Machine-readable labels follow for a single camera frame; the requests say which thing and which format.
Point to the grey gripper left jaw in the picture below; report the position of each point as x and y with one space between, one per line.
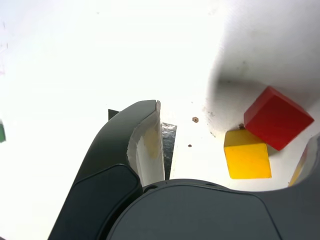
105 162

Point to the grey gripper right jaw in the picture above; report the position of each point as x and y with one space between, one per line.
200 215

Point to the yellow cube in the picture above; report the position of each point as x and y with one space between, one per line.
247 160

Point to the green cube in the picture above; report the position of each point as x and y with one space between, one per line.
2 133

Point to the red cube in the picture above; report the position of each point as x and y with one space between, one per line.
275 117

